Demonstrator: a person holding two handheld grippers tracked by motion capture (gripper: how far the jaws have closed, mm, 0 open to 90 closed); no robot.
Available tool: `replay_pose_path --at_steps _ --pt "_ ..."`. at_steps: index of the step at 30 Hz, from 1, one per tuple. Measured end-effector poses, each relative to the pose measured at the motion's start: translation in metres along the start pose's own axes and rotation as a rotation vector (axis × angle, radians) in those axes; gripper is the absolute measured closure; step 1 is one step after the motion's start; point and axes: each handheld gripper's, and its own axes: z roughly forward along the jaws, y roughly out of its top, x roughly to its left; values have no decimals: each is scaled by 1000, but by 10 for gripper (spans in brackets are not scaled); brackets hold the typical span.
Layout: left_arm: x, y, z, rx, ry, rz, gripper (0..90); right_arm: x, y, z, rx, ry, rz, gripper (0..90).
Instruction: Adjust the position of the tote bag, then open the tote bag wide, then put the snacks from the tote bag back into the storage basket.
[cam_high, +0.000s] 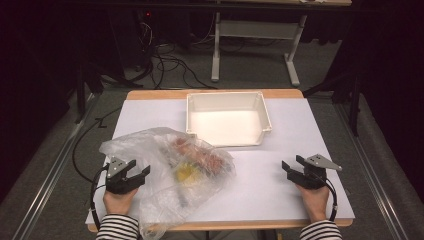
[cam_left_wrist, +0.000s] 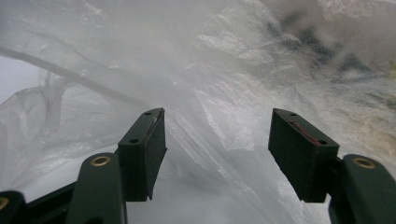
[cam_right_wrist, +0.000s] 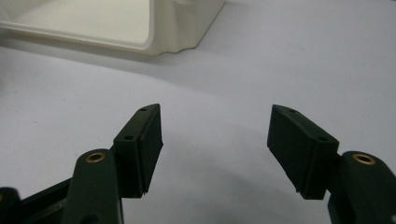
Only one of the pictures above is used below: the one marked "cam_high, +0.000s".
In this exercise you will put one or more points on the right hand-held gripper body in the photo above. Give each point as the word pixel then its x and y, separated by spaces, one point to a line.
pixel 313 176

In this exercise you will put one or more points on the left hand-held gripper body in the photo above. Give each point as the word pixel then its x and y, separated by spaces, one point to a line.
pixel 117 182

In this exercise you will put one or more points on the clear plastic bag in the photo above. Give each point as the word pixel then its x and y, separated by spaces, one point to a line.
pixel 160 186

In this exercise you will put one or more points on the red-brown snack box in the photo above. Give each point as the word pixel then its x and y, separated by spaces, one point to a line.
pixel 203 155

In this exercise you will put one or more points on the white plastic bin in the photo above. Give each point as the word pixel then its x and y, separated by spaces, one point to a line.
pixel 230 128

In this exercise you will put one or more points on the person's left hand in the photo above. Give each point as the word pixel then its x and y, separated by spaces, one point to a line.
pixel 118 201

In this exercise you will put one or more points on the person's right hand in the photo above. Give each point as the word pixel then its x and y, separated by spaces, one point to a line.
pixel 315 201

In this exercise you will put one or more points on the white sheet table cover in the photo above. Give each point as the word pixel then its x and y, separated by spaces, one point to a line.
pixel 276 140

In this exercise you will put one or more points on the small yellow object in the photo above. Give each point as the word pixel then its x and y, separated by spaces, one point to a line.
pixel 186 174

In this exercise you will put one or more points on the black metal stand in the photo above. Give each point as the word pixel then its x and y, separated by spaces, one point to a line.
pixel 83 83
pixel 355 100

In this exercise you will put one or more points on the dark equipment with red light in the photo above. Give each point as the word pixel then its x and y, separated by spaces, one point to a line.
pixel 133 36

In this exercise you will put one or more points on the white-framed desk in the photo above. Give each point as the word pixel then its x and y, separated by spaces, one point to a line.
pixel 256 30

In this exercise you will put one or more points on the metal floor rail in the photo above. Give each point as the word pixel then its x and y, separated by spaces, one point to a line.
pixel 366 173
pixel 50 173

